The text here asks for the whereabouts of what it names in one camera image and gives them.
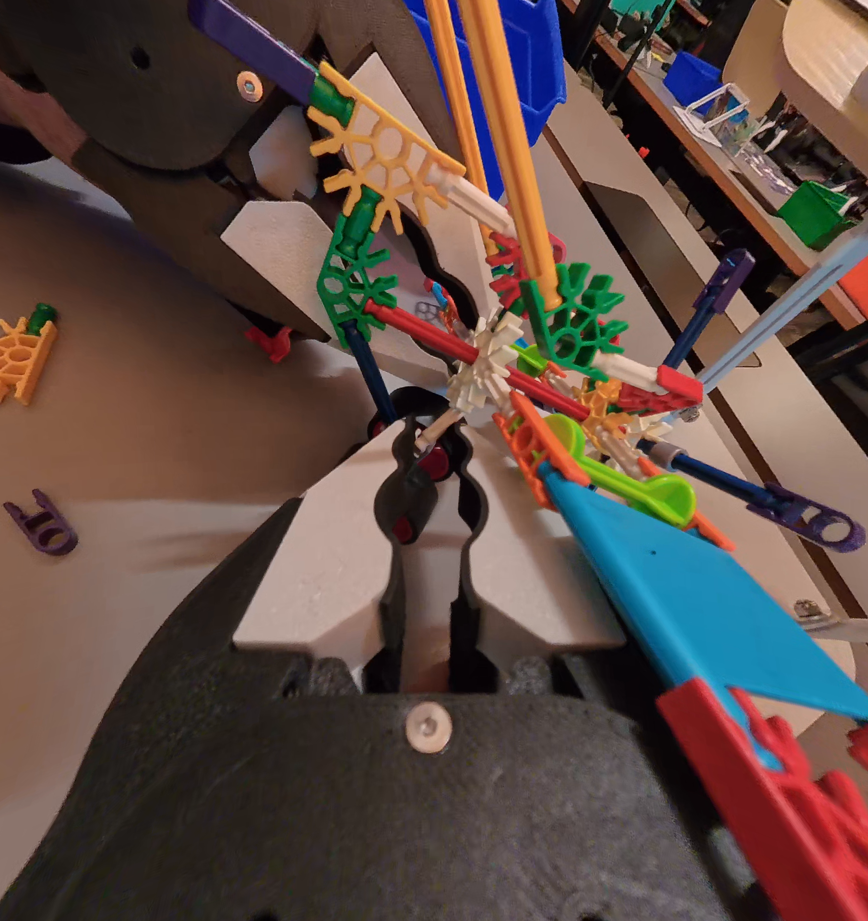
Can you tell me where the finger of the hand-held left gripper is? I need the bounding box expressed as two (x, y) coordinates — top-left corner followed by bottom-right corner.
(346, 50), (523, 319)
(220, 106), (479, 380)

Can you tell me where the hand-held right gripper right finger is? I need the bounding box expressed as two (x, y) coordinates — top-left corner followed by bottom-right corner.
(448, 423), (627, 692)

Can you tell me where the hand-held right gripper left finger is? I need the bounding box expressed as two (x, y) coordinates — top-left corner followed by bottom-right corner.
(232, 416), (415, 693)

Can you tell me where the colourful construction toy model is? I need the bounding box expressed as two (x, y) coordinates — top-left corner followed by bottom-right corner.
(189, 0), (868, 921)

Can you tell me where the red toy clip piece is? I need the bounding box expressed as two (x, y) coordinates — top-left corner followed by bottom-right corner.
(245, 325), (294, 364)

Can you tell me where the large blue plastic bin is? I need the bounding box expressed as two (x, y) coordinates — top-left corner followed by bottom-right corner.
(404, 0), (569, 204)

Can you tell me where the purple toy clip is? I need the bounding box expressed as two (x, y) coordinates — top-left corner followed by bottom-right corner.
(3, 489), (79, 556)

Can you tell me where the wooden workbench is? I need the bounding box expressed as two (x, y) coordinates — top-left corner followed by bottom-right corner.
(563, 0), (868, 326)

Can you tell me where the yellow toy connector green rod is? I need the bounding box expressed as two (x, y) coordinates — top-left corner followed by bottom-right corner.
(0, 302), (59, 405)

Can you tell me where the small blue plastic bin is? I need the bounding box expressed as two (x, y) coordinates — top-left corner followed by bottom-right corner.
(663, 50), (724, 109)

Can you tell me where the clear plastic container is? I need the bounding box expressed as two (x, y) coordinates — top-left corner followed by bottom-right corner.
(675, 83), (756, 149)

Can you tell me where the green plastic bin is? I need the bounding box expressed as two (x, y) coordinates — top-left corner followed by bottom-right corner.
(777, 180), (861, 250)

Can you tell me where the metal bracket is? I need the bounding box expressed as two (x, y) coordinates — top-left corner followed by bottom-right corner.
(794, 599), (868, 643)

